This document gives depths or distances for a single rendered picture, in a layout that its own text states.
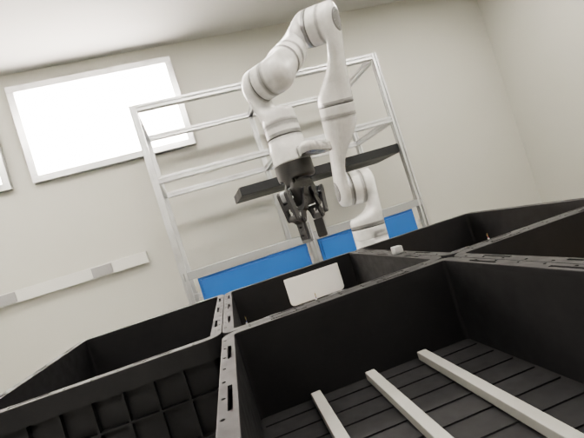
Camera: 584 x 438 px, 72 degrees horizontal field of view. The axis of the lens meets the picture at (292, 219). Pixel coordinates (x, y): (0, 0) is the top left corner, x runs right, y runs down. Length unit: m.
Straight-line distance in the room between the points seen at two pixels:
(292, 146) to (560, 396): 0.55
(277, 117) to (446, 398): 0.55
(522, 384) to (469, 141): 4.00
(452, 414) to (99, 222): 3.26
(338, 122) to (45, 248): 2.90
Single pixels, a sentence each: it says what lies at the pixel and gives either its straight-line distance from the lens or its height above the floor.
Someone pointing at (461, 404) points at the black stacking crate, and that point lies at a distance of 0.43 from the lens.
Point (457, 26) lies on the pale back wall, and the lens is 4.75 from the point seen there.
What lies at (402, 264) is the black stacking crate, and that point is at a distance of 0.65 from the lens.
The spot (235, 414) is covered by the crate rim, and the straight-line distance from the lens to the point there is 0.27.
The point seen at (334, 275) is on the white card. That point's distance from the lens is 0.90.
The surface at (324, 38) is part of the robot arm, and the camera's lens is 1.07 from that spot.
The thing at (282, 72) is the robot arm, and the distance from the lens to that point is 0.80.
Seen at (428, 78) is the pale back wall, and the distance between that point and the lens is 4.34.
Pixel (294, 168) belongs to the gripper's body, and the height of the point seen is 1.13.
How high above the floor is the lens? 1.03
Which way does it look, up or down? 1 degrees up
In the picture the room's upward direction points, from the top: 17 degrees counter-clockwise
